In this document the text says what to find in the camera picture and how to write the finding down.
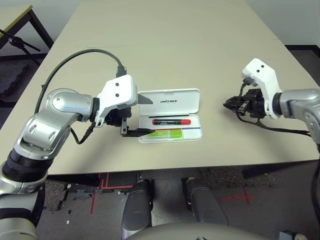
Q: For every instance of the dark foam floor mat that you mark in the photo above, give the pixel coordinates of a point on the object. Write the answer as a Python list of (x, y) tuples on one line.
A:
[(10, 75)]

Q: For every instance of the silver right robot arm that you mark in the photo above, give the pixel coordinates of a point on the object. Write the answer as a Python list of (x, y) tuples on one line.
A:
[(300, 100)]

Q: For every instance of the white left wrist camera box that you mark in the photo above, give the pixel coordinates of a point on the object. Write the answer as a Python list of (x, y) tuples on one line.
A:
[(120, 87)]

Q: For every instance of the black tripod stand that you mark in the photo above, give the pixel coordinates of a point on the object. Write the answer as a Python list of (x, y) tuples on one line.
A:
[(16, 41)]

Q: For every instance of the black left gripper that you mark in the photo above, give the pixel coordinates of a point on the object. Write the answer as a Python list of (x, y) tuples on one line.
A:
[(117, 116)]

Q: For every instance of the black marker with red cap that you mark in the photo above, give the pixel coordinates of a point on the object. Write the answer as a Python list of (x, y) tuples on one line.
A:
[(172, 122)]

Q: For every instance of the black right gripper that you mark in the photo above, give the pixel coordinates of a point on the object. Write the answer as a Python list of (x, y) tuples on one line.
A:
[(255, 103)]

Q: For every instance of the blue-grey floor box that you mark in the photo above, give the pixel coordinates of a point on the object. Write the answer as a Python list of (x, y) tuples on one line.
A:
[(285, 236)]

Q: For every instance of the white plastic pencil case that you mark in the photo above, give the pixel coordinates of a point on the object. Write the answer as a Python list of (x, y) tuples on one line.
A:
[(187, 105)]

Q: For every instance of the grey robot right leg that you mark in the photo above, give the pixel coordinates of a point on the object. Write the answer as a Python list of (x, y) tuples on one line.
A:
[(205, 205)]

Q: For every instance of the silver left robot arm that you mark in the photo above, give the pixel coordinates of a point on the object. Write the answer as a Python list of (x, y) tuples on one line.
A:
[(62, 100)]

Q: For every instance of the green highlighter pen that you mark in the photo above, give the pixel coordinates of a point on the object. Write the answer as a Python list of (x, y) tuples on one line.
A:
[(170, 133)]

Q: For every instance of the beige side table black frame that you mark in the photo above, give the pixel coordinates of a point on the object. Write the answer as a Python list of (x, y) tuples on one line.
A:
[(15, 13)]

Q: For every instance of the black table foot bar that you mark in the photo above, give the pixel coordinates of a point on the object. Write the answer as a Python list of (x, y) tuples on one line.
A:
[(262, 171), (72, 180)]

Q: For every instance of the beige robot torso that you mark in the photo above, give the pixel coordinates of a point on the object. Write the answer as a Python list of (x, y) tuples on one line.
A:
[(195, 232)]

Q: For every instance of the red floor tape cross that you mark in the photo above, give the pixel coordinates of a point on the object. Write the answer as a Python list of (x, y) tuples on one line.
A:
[(246, 197)]

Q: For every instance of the white bystander shoe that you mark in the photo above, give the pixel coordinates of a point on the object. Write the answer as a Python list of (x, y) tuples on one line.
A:
[(301, 237)]

